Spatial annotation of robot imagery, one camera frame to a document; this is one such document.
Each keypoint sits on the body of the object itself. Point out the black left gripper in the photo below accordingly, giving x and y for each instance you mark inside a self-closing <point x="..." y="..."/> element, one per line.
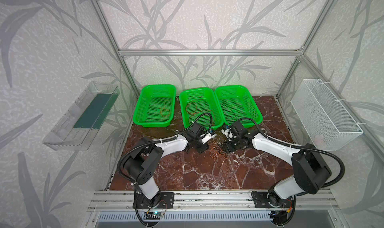
<point x="201" y="147"/>

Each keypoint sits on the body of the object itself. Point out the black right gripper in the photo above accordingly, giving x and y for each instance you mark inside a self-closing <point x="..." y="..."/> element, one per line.
<point x="231" y="145"/>

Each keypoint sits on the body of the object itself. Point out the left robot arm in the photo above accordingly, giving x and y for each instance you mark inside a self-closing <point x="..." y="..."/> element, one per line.
<point x="139" y="164"/>

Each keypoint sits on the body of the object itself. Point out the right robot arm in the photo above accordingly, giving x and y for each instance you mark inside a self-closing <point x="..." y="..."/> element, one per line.
<point x="313" y="169"/>

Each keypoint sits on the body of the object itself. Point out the right green plastic basket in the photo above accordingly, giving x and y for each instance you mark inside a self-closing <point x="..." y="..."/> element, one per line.
<point x="236" y="102"/>

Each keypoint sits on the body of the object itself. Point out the green plastic basket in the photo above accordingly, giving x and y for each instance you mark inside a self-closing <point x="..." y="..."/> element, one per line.
<point x="195" y="102"/>
<point x="155" y="106"/>
<point x="236" y="102"/>

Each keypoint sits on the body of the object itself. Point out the middle green plastic basket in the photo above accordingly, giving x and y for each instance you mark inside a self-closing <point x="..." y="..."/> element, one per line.
<point x="195" y="102"/>

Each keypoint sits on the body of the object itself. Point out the left green plastic basket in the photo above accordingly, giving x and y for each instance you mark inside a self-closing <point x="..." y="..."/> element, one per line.
<point x="155" y="106"/>

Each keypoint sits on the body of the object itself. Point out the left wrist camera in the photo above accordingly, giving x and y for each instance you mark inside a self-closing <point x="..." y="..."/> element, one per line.
<point x="210" y="135"/>

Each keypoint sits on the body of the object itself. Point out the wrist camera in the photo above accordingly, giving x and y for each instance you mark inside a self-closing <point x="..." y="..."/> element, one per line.
<point x="210" y="135"/>
<point x="228" y="134"/>

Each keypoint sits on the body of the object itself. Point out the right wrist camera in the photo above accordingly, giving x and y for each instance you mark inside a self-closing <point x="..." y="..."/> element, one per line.
<point x="228" y="134"/>

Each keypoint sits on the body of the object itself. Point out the white wire mesh basket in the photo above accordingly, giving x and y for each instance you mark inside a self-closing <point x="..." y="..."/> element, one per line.
<point x="326" y="120"/>

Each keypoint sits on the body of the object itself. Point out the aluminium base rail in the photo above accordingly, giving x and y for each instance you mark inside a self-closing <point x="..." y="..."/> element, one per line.
<point x="205" y="200"/>

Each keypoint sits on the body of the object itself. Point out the clear acrylic wall shelf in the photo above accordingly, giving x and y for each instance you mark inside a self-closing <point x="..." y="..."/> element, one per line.
<point x="79" y="126"/>

